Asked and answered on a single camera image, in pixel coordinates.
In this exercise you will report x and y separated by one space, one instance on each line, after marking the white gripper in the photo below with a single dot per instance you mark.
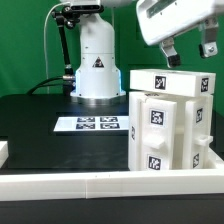
159 20

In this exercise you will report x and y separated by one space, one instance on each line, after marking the white cabinet top block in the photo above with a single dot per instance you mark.
182 83

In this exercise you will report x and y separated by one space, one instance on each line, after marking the white cabinet door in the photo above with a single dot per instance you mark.
157 135
197 132

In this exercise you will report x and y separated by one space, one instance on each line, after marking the white cabinet body box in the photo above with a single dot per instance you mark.
136 99

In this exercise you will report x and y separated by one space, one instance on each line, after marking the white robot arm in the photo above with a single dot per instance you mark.
97 78

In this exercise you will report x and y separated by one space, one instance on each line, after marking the white obstacle fence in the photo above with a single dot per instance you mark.
209 180

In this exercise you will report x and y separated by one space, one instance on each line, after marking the white marker base sheet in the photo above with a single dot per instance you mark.
91 123

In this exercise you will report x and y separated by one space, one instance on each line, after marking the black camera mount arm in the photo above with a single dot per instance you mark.
65 40

